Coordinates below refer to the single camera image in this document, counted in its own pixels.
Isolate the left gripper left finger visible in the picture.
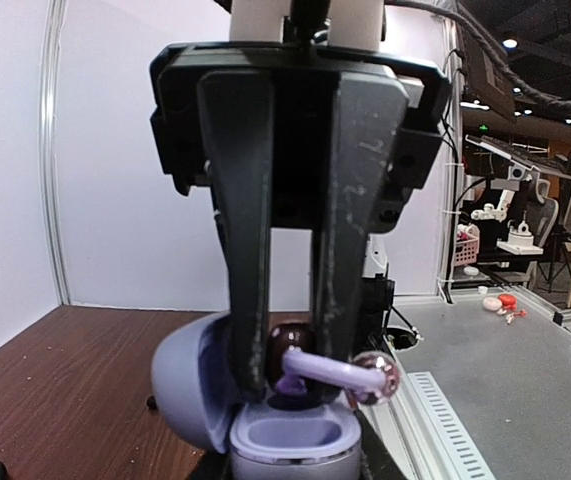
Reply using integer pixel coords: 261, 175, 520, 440
187, 452, 233, 480

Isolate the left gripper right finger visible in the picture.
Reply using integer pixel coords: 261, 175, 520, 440
355, 410, 407, 480

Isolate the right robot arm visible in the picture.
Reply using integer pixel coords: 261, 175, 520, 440
150, 1, 452, 403

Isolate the purple earbud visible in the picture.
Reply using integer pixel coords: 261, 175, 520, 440
272, 375, 309, 401
266, 322, 400, 405

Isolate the purple earbud charging case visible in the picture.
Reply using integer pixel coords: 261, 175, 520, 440
151, 313, 361, 479

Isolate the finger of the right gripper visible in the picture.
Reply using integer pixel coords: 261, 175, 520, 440
312, 72, 408, 367

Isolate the red and pink earbud case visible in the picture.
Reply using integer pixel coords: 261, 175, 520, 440
482, 293, 527, 325

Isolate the left aluminium post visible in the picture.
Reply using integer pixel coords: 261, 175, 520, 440
37, 0, 71, 305

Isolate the pink basket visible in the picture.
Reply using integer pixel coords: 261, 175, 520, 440
454, 224, 480, 267

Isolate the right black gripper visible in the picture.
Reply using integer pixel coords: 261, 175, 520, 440
150, 42, 452, 403

